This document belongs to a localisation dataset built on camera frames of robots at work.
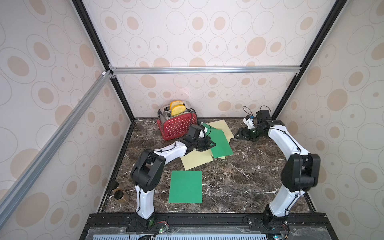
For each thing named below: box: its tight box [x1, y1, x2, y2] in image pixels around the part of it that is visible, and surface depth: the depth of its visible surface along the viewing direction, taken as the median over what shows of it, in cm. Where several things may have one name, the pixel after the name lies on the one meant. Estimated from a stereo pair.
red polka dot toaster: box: [156, 104, 198, 141], surface depth 102 cm
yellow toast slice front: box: [171, 104, 186, 116], surface depth 100 cm
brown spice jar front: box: [113, 189, 129, 204], surface depth 76 cm
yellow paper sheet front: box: [180, 148, 214, 171], surface depth 98 cm
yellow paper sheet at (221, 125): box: [208, 119, 235, 144], surface depth 118 cm
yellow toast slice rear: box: [169, 100, 184, 111], surface depth 103 cm
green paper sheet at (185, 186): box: [168, 170, 203, 204], surface depth 89 cm
